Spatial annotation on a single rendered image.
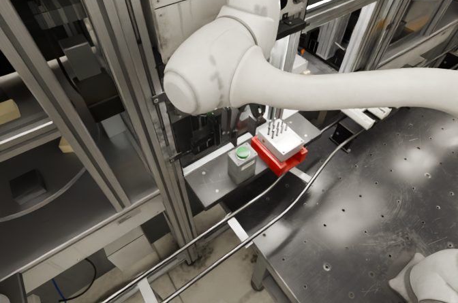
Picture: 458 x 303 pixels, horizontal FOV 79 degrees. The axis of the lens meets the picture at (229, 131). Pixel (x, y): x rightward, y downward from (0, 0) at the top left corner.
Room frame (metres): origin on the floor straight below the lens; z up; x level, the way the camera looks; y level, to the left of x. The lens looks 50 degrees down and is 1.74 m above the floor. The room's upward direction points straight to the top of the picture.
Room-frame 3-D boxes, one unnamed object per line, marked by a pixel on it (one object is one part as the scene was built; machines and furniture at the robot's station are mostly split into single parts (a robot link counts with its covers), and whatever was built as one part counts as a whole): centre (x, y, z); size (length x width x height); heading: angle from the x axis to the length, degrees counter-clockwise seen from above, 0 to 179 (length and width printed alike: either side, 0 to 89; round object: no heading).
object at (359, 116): (0.92, -0.69, 0.84); 0.36 x 0.14 x 0.10; 125
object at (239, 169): (0.52, -0.04, 0.97); 0.08 x 0.08 x 0.12; 35
